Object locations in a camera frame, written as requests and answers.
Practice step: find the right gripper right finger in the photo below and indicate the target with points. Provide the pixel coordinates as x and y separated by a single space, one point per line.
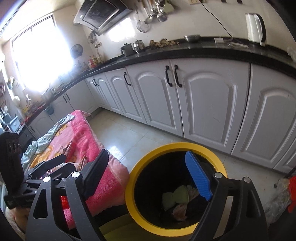
246 220

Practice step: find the red plastic bag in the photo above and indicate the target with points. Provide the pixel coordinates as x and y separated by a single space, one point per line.
64 201

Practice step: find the clear plastic wrapper bundle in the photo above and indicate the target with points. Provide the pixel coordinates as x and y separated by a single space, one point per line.
179 212

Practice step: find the green foam net bundle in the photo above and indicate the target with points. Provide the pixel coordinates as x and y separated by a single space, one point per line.
179 196

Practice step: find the red snack wrapper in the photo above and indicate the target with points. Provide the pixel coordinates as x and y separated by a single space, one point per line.
69 150

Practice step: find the yellow red snack bag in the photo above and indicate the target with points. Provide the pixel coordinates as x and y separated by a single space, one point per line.
82 163

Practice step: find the yellow rimmed trash bin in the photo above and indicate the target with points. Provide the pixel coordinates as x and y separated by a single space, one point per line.
161 195

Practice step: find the left hand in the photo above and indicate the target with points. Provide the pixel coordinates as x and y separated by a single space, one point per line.
18 218

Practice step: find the clear plastic bag on floor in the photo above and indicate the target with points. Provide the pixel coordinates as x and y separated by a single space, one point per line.
283 199

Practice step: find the light blue cloth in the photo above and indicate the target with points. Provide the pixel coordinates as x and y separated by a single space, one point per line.
38 146

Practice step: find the pink cartoon fleece blanket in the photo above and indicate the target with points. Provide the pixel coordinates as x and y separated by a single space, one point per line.
108 201

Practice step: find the blue hanging cup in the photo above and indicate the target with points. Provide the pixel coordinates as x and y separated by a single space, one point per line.
49 110

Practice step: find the steel stock pot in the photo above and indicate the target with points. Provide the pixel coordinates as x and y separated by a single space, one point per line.
47 96

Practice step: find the white lower cabinets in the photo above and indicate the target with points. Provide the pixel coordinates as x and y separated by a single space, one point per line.
239 108

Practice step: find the condiment bottles group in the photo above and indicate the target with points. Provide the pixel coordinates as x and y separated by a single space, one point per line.
91 63

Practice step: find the black teapot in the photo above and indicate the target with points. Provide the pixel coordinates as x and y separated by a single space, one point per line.
127 50

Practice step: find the steel teapot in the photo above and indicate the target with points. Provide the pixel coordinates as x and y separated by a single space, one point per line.
138 46

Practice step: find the black range hood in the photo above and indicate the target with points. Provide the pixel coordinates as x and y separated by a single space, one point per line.
101 15

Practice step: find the white power adapter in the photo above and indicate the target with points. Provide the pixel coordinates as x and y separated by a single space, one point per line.
219 41

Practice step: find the white electric kettle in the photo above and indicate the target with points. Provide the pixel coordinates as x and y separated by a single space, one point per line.
256 28

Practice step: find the steel bowl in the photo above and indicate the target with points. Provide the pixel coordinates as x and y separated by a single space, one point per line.
192 38

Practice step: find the ginger pile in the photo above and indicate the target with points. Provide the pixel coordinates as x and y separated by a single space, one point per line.
162 44

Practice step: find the hanging utensil rack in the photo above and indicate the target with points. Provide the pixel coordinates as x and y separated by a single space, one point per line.
157 10

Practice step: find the wall fan vent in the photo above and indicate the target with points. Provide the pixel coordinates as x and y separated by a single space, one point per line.
76 51

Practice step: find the wire strainer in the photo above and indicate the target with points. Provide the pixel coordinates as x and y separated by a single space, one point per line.
142 26

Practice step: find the wall power strip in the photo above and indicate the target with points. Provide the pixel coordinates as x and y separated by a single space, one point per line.
191 2

